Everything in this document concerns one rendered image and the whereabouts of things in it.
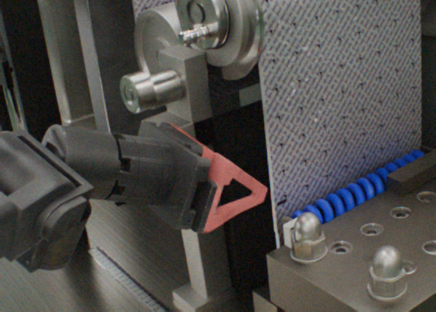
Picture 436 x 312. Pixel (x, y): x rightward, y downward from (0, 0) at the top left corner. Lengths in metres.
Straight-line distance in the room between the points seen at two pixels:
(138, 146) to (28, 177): 0.12
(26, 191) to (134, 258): 0.48
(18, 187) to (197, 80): 0.28
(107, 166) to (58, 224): 0.09
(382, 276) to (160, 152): 0.22
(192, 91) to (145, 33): 0.15
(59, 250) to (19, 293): 0.35
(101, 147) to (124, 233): 0.46
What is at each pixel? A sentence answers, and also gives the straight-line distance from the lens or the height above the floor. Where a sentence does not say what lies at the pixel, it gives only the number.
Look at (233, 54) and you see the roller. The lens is 0.67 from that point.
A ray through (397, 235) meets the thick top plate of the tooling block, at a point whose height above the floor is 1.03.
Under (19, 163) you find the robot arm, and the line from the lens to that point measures 0.50.
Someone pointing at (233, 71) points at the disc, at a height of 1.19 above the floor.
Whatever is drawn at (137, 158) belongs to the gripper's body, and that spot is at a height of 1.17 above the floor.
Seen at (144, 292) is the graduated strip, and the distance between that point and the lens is 0.88.
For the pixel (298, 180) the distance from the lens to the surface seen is 0.73.
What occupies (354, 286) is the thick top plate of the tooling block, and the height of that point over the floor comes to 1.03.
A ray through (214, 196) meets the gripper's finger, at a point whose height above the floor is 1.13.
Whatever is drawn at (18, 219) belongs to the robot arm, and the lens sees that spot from 0.48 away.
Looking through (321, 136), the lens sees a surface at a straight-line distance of 0.74.
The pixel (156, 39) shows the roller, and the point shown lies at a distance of 0.81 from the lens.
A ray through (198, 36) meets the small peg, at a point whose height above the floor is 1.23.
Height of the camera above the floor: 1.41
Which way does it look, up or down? 25 degrees down
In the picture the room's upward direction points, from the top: 7 degrees counter-clockwise
